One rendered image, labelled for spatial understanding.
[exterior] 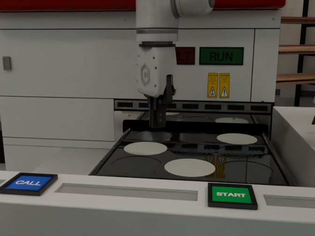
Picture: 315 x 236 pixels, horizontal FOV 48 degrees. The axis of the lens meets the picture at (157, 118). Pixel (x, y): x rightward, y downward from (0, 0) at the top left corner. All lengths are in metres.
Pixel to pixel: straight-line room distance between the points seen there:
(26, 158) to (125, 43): 0.48
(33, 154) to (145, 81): 0.56
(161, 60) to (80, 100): 0.44
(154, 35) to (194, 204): 0.37
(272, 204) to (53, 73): 0.79
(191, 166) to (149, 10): 0.31
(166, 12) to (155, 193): 0.36
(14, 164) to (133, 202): 0.82
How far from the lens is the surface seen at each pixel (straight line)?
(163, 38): 0.69
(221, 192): 0.45
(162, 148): 0.81
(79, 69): 1.05
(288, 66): 7.21
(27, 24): 1.11
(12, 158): 1.21
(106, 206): 0.42
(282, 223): 0.41
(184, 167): 0.70
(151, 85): 0.70
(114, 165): 0.72
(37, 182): 0.49
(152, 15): 0.69
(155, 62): 0.68
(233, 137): 0.92
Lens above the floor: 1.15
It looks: 13 degrees down
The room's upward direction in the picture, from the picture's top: straight up
